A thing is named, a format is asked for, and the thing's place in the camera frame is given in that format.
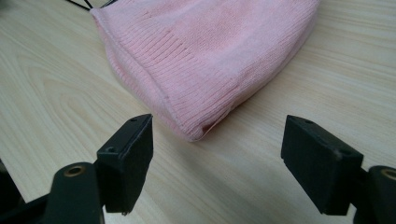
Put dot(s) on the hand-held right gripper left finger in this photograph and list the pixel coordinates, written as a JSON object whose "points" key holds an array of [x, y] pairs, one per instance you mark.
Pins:
{"points": [[126, 161]]}

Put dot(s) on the pink knitted hat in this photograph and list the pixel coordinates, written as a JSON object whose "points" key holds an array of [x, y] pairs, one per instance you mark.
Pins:
{"points": [[199, 62]]}

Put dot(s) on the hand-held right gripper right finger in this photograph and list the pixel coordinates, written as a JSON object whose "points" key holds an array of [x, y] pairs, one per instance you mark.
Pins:
{"points": [[320, 168]]}

